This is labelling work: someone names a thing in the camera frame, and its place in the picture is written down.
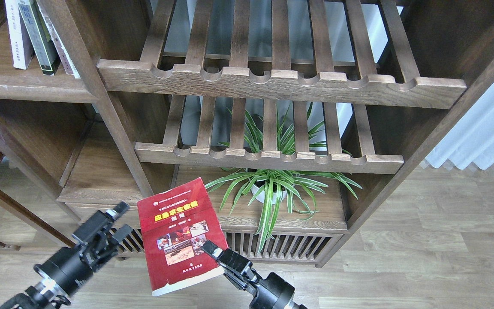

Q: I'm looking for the white standing book on shelf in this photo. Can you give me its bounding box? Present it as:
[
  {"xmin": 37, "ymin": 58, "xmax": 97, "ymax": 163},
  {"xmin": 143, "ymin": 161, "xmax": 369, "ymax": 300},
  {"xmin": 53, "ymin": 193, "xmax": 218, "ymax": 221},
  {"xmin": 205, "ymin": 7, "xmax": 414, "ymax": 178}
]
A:
[{"xmin": 37, "ymin": 0, "xmax": 81, "ymax": 79}]

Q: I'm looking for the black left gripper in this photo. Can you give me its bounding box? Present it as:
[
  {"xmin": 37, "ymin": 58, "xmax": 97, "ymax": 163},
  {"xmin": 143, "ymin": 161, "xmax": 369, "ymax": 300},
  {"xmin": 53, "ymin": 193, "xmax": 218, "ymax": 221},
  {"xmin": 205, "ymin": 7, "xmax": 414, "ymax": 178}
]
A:
[{"xmin": 33, "ymin": 202, "xmax": 134, "ymax": 298}]

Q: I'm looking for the white cream paperback book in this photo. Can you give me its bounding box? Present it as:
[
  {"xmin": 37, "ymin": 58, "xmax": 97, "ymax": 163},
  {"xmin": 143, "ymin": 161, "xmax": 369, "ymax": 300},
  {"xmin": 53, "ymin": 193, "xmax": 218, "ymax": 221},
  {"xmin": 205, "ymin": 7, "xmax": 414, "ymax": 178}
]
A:
[{"xmin": 5, "ymin": 0, "xmax": 34, "ymax": 70}]

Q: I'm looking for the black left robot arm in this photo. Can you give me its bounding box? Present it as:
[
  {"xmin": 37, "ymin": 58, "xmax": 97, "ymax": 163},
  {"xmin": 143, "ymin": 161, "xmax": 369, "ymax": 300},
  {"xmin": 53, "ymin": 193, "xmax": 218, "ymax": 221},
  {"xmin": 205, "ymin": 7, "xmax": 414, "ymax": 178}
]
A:
[{"xmin": 0, "ymin": 202, "xmax": 132, "ymax": 309}]

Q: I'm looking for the green spider plant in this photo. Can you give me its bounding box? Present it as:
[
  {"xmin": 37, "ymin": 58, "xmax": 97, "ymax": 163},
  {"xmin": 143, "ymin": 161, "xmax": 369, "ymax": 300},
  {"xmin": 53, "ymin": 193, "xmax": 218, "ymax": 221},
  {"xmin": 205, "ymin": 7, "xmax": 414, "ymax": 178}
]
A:
[{"xmin": 205, "ymin": 111, "xmax": 362, "ymax": 254}]

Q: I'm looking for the white plant pot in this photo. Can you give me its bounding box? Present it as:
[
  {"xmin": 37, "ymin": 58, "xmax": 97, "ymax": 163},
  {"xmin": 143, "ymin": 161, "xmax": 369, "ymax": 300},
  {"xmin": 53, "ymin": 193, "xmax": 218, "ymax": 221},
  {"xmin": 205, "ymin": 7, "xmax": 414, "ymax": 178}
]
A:
[{"xmin": 251, "ymin": 180, "xmax": 287, "ymax": 204}]

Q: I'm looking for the green and black book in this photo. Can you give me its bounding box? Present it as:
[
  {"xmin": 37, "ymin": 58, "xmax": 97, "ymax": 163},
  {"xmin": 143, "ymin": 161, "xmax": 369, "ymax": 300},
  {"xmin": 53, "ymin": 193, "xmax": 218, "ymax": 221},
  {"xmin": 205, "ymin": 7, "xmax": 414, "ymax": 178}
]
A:
[{"xmin": 18, "ymin": 0, "xmax": 60, "ymax": 76}]

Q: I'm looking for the dark wooden bookshelf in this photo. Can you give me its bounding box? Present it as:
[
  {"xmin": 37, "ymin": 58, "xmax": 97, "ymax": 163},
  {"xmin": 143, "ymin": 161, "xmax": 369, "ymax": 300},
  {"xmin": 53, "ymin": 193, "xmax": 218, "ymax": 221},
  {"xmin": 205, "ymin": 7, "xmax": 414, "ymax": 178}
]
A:
[{"xmin": 0, "ymin": 0, "xmax": 494, "ymax": 267}]

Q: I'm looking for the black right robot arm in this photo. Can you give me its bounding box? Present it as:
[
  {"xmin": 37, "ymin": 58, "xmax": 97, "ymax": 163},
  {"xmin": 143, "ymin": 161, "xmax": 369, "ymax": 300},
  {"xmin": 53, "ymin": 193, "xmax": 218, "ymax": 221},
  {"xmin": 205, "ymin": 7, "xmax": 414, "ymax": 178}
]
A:
[{"xmin": 202, "ymin": 240, "xmax": 306, "ymax": 309}]

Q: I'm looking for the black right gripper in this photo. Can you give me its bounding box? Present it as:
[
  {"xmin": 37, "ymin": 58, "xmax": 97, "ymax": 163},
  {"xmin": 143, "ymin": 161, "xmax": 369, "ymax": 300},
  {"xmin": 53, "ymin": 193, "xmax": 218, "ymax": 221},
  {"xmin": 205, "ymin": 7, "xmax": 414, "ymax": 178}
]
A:
[{"xmin": 202, "ymin": 240, "xmax": 295, "ymax": 309}]

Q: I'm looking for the white curtain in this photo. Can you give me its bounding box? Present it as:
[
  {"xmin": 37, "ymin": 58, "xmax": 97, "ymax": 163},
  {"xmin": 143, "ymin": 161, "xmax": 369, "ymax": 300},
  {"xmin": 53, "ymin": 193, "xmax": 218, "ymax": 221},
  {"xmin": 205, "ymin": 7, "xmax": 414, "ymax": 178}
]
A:
[{"xmin": 423, "ymin": 83, "xmax": 494, "ymax": 170}]

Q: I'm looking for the red paperback book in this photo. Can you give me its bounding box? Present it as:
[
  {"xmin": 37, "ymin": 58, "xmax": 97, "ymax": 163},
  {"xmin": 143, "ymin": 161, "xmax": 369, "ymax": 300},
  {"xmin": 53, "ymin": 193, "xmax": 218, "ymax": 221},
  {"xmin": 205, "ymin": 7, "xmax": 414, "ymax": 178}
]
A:
[{"xmin": 137, "ymin": 178, "xmax": 228, "ymax": 297}]

